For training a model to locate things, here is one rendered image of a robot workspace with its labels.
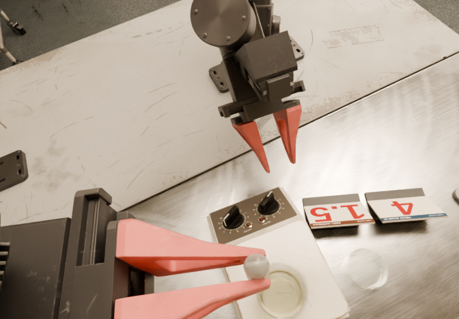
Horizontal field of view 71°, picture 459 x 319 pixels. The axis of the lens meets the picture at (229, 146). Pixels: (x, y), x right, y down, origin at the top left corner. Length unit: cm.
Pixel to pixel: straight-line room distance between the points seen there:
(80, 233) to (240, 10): 23
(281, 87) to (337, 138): 31
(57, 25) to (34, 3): 39
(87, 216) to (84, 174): 46
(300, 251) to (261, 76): 23
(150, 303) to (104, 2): 266
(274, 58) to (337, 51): 45
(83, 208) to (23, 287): 4
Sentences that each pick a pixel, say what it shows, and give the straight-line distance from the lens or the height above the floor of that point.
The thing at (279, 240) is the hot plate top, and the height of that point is 99.
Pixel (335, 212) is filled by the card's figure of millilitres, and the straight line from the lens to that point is 53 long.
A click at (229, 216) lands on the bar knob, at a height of 97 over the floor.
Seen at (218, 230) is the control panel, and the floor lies 95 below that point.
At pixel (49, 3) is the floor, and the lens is 301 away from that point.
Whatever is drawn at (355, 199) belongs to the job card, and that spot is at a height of 90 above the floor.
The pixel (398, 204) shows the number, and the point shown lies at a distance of 56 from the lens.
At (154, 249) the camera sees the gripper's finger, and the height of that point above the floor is 125.
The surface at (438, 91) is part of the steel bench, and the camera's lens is 73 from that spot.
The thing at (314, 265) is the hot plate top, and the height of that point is 99.
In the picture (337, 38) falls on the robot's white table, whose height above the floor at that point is 90.
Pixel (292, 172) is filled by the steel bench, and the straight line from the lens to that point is 57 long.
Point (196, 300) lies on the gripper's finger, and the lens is 17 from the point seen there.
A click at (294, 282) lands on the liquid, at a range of 39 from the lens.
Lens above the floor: 141
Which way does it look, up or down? 59 degrees down
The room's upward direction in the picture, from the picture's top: 12 degrees counter-clockwise
